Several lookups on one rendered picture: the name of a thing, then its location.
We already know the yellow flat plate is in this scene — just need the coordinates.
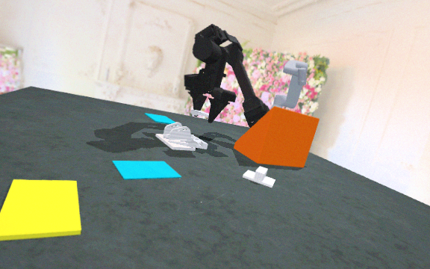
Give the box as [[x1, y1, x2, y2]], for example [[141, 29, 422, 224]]
[[0, 179, 81, 241]]

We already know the cyan flat square plate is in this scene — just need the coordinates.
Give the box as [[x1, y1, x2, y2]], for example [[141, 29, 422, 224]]
[[145, 113, 175, 124]]

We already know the cyan flat rectangular patch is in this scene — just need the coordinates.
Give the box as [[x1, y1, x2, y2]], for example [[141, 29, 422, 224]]
[[113, 161, 181, 180]]

